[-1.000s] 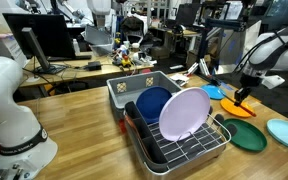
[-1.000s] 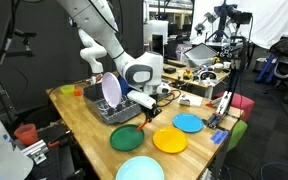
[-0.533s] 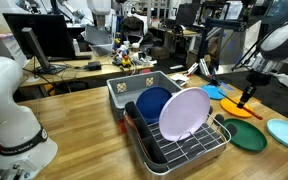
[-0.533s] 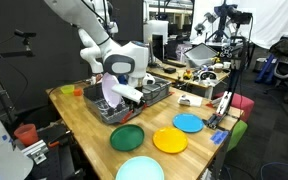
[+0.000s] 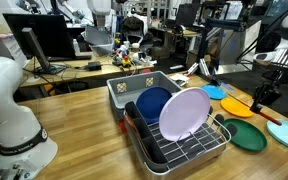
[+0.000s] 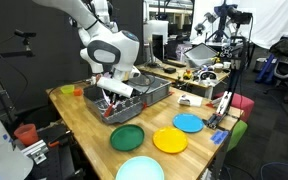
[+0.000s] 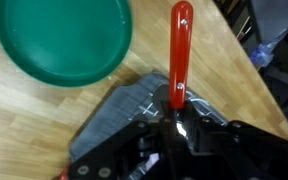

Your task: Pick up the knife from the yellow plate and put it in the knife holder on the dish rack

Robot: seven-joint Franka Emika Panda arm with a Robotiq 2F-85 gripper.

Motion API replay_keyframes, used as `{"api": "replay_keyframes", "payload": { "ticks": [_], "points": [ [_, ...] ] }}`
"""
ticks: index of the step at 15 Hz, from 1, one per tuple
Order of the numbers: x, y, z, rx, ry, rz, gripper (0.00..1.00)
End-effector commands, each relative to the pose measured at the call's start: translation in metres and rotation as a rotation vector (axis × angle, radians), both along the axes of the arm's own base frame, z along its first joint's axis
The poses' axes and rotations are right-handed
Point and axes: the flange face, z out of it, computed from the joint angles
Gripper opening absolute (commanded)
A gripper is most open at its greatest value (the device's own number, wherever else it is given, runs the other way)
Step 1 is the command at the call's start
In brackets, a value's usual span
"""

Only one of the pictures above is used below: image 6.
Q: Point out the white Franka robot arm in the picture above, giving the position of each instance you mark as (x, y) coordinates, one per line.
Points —
(117, 50)

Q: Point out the large red orange cup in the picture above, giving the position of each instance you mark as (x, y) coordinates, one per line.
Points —
(26, 135)

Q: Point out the white paper cup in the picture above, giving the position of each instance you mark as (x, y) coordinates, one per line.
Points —
(218, 67)

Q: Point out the brown wooden spoon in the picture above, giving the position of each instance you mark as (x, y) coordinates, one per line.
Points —
(98, 78)

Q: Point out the black office chair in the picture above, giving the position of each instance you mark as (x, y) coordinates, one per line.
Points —
(287, 68)

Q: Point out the yellow plastic plate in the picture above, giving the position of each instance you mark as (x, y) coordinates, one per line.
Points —
(170, 140)

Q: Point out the light teal plastic plate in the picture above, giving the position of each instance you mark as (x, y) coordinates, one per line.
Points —
(140, 170)

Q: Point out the blue metal frame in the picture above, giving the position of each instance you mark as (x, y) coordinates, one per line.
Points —
(265, 68)

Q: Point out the black jacket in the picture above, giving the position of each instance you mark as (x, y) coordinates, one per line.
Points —
(287, 46)

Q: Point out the black camera on boom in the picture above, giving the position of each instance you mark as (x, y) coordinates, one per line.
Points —
(24, 34)

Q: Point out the black clamped camera stand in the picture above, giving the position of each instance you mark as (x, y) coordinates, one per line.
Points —
(214, 121)

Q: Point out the grey tilted tray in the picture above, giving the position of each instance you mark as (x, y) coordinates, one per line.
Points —
(200, 53)

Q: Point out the wooden side table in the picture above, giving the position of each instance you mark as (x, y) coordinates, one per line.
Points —
(150, 69)

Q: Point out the grey dish drying rack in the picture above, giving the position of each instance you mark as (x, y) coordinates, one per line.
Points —
(124, 115)

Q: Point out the white hanging sheet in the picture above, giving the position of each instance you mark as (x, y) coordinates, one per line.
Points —
(270, 20)

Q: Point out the small black box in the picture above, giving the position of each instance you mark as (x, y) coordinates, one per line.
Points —
(169, 70)

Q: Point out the blue tripod rig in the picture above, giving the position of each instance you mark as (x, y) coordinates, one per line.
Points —
(222, 15)

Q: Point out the white rounded dome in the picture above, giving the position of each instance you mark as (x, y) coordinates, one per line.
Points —
(0, 158)

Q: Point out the black keyboard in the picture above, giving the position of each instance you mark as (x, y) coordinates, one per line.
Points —
(174, 63)

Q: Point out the green stool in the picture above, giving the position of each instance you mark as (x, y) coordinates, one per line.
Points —
(239, 131)

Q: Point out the green plastic plate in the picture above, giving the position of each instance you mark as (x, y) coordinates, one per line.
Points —
(127, 137)

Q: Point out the small orange plastic cup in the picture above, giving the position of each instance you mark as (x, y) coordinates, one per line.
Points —
(78, 92)

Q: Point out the black boom tripod stand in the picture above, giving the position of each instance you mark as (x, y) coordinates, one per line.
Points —
(7, 54)

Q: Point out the blue plastic plate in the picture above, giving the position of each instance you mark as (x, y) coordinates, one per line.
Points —
(188, 122)

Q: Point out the blue tape patch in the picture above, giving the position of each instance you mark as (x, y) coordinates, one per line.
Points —
(219, 137)

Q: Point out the grey plastic tub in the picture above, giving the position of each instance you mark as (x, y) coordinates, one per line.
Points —
(157, 90)

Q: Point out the black camera on stand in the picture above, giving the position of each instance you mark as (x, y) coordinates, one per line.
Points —
(240, 16)

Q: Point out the yellow toy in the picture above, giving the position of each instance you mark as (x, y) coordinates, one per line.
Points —
(187, 74)

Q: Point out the aluminium bracket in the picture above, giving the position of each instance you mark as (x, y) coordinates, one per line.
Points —
(35, 151)

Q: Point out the black white headset device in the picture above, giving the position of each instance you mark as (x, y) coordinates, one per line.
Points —
(208, 75)

